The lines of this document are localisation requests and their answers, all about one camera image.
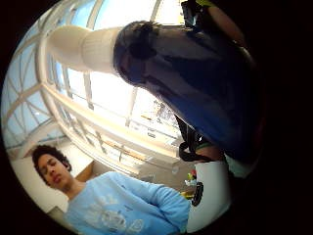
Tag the blue bottle with white cap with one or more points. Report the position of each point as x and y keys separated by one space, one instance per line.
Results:
x=202 y=98

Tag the colourful toy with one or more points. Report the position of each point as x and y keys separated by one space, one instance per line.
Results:
x=192 y=178

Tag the black device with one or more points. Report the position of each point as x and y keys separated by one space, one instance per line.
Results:
x=197 y=194

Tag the the person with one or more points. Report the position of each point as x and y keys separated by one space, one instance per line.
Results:
x=124 y=205

